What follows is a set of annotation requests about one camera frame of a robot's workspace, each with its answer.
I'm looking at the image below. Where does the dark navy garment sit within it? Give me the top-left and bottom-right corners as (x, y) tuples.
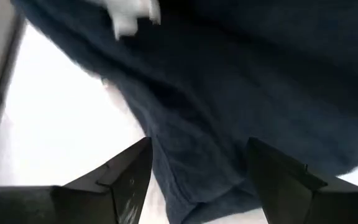
(11, 0), (358, 224)

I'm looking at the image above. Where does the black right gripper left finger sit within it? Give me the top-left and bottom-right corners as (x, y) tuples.
(0, 136), (154, 224)

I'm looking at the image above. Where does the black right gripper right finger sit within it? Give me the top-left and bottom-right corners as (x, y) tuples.
(246, 136), (358, 224)

